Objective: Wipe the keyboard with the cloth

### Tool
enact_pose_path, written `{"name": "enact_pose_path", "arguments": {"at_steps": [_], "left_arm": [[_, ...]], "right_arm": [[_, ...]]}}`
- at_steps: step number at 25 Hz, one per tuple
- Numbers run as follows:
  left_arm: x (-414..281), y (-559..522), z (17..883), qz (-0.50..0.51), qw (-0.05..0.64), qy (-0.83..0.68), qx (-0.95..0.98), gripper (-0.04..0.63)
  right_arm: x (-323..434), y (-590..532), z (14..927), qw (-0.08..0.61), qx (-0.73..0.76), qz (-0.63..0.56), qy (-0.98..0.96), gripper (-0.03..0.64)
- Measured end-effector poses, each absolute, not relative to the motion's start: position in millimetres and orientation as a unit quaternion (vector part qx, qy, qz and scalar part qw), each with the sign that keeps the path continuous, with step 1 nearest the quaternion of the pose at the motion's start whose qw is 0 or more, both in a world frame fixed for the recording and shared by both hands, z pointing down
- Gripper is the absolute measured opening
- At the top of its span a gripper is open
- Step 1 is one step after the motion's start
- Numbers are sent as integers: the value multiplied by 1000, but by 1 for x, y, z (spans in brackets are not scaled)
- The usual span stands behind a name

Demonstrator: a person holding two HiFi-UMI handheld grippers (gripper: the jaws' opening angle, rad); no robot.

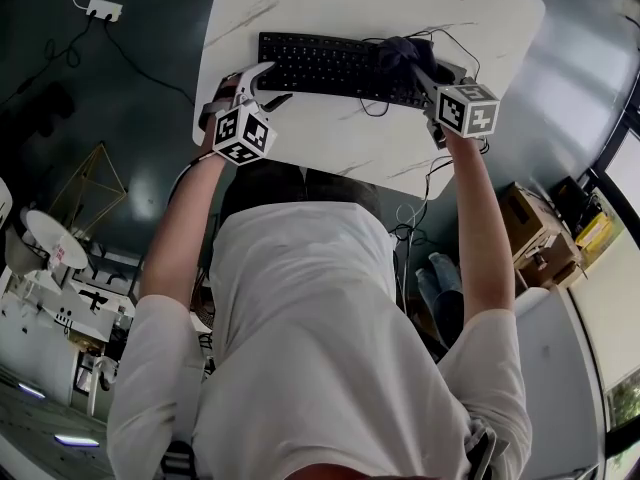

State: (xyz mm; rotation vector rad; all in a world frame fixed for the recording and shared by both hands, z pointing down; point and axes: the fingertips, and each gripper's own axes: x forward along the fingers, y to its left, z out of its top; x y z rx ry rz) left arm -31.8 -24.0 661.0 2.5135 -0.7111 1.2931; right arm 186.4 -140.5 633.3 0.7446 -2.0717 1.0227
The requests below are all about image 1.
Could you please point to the brown cardboard box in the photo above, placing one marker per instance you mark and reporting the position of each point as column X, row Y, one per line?
column 525, row 218

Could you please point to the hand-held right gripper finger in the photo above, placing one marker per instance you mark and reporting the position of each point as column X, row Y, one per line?
column 451, row 74
column 426, row 84

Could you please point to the dark cloth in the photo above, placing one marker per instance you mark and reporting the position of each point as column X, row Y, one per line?
column 400, row 53

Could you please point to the yellow box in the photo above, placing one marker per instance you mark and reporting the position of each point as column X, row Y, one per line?
column 595, row 233

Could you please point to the person's dark trousers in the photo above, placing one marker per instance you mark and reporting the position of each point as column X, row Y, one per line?
column 280, row 183

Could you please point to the black keyboard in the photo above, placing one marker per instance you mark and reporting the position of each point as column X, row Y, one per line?
column 320, row 63

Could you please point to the white round side table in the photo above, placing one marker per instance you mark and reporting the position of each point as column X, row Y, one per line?
column 50, row 233

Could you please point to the person's white shirt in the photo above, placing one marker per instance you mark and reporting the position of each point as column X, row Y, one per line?
column 310, row 343

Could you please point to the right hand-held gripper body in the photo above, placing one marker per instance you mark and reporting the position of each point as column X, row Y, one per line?
column 467, row 110

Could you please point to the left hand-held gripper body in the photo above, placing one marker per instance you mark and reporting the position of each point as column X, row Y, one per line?
column 245, row 135

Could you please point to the person's left hand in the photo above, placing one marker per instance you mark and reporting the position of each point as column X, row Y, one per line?
column 225, row 90

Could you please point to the person's left forearm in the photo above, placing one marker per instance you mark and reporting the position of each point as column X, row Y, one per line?
column 175, row 233

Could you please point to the person's right forearm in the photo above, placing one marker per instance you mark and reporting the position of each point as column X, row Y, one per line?
column 480, row 228

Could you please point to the white cabinet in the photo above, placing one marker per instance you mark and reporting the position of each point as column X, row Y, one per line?
column 45, row 318

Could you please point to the white power strip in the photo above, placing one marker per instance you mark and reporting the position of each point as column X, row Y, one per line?
column 104, row 9

